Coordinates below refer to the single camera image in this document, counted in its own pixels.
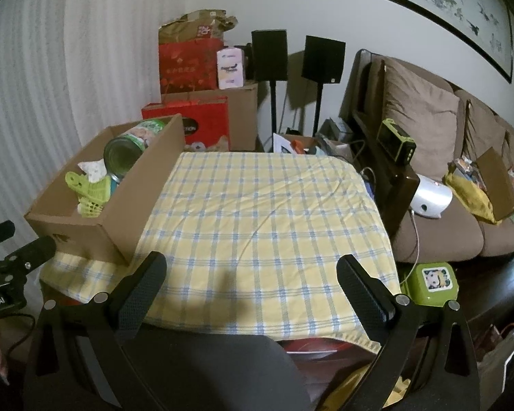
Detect green framed black device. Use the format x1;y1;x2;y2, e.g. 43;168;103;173
377;119;417;165

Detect brown sofa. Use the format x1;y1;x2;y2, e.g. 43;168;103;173
340;49;514;264

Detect white rounded appliance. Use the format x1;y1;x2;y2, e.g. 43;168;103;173
409;174;454;219

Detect green tin can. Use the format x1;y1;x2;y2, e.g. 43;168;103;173
103;120;170;185

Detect white pleated curtain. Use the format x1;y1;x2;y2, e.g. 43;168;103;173
0;0;163;232

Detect yellow cloth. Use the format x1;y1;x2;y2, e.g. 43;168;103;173
443;169;498;224

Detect red gift bag gold print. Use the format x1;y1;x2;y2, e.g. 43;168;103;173
158;38;224;95

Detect white paper bag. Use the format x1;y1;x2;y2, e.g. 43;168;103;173
475;321;514;411

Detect red gift box black oval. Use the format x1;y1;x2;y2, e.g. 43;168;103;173
141;96;231;151

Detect green panda box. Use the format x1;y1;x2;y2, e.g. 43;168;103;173
400;262;460;308

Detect large closed cardboard box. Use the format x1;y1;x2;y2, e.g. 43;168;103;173
162;81;259;152

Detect black cable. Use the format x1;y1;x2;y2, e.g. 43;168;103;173
0;312;37;352

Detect yellow plaid tablecloth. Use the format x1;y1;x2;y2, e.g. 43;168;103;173
40;152;401;354

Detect small brown cardboard box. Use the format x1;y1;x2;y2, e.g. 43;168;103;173
473;146;514;221

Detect grey device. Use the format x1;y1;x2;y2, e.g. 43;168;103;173
321;117;354;146

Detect black speaker on stand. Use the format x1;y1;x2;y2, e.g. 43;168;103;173
302;35;347;135
251;30;289;138

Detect white cable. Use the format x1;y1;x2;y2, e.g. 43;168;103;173
408;210;423;268

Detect dark wooden table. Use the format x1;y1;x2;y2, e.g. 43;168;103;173
463;246;514;330

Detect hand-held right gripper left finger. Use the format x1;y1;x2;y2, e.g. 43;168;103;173
23;250;172;411

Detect crumpled brown paper bag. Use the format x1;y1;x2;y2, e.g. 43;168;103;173
158;9;238;46

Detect small white pink bag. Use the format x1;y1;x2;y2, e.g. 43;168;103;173
216;47;246;90

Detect white open box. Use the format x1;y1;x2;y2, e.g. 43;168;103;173
273;133;318;155

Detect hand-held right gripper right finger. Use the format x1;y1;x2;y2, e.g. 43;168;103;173
336;254;480;411

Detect floral white cloth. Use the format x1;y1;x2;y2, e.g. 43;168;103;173
77;160;109;181

